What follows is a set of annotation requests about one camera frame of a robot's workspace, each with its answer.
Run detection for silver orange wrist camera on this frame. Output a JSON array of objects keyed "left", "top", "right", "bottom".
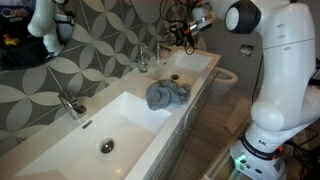
[{"left": 185, "top": 13, "right": 215, "bottom": 35}]

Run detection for grey crumpled towel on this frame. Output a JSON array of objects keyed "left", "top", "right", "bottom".
[{"left": 145, "top": 78, "right": 193, "bottom": 112}]

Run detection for chrome toilet paper holder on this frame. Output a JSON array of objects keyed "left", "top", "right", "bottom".
[{"left": 238, "top": 44, "right": 255, "bottom": 57}]

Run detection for white double sink countertop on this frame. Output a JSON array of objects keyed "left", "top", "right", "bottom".
[{"left": 0, "top": 46, "right": 222, "bottom": 180}]

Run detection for clear glass soap dispenser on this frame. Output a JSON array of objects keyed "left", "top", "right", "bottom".
[{"left": 137, "top": 43, "right": 150, "bottom": 74}]

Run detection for white toilet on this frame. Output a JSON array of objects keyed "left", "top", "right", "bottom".
[{"left": 208, "top": 66, "right": 240, "bottom": 104}]

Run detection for chrome faucet beside soap bottle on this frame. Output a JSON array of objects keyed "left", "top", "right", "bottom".
[{"left": 155, "top": 40, "right": 173, "bottom": 66}]

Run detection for round wall mirror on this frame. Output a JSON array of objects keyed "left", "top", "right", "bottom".
[{"left": 0, "top": 0, "right": 75, "bottom": 70}]

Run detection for black floor cables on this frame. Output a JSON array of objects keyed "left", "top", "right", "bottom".
[{"left": 284, "top": 126, "right": 320, "bottom": 180}]

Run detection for white vanity drawer front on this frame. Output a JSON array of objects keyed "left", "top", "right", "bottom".
[
  {"left": 181, "top": 68, "right": 220, "bottom": 134},
  {"left": 149, "top": 124, "right": 189, "bottom": 180}
]

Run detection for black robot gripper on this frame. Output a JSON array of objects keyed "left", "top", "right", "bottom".
[{"left": 168, "top": 23, "right": 198, "bottom": 56}]

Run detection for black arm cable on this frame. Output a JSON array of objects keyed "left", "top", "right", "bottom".
[{"left": 251, "top": 54, "right": 265, "bottom": 105}]

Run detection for chrome faucet beside wall outlet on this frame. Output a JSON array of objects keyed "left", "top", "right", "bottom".
[{"left": 57, "top": 92, "right": 88, "bottom": 121}]

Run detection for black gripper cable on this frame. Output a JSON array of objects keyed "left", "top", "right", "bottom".
[{"left": 159, "top": 0, "right": 183, "bottom": 33}]

